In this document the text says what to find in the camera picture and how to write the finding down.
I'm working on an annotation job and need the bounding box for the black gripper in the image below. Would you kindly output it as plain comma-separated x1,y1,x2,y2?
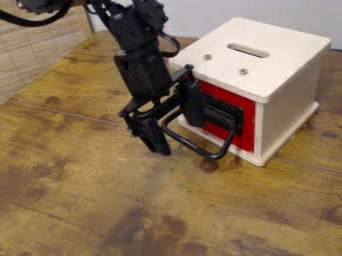
114,44,206,156

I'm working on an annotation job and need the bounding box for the black metal drawer handle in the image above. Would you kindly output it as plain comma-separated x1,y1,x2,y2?
162,105,238,160

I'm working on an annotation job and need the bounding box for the red drawer front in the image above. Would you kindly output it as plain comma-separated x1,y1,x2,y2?
186,80,255,152

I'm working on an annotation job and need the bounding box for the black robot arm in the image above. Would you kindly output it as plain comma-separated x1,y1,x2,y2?
0,0,205,156

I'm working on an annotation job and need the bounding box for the white wooden box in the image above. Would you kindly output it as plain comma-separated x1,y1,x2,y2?
170,17,331,166

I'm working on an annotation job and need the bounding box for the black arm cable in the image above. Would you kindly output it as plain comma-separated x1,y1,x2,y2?
158,31,182,58

